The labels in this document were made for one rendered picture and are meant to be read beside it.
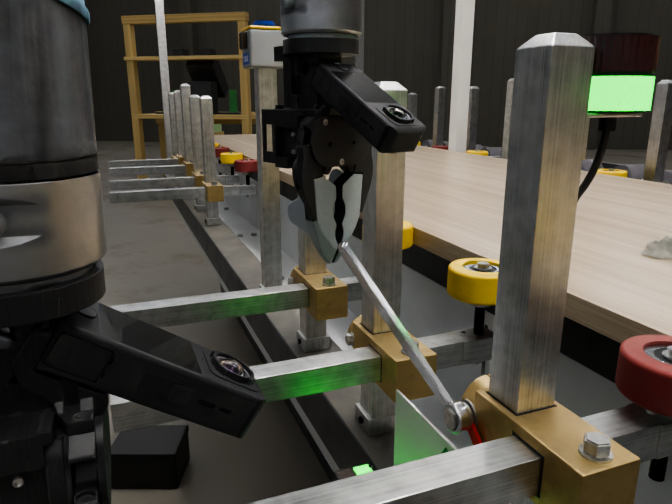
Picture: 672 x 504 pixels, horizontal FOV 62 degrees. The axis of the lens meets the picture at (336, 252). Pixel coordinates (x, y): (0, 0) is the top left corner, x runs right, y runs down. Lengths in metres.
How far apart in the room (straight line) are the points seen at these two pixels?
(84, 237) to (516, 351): 0.30
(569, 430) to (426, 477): 0.11
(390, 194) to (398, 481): 0.33
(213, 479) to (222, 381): 1.55
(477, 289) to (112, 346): 0.45
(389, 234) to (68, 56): 0.44
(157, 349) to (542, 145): 0.27
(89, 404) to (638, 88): 0.37
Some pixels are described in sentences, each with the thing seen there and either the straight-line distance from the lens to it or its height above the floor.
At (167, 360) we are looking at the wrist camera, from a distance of 0.28.
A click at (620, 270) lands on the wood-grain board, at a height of 0.90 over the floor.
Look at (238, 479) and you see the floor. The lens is 1.83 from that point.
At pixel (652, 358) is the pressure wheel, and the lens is 0.49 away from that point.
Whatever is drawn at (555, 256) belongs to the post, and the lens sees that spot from 0.42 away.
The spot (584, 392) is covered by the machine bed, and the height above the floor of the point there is 0.77.
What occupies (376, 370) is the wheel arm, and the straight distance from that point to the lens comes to 0.63.
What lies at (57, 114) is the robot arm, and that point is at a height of 1.09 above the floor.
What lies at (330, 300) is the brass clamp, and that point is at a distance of 0.82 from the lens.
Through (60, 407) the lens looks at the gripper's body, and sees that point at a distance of 0.29.
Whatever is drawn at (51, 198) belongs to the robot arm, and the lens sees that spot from 0.24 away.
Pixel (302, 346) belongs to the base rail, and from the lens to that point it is 0.93.
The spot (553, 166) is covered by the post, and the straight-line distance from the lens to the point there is 0.40.
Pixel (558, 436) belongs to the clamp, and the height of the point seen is 0.87.
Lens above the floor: 1.10
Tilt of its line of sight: 15 degrees down
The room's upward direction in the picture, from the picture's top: straight up
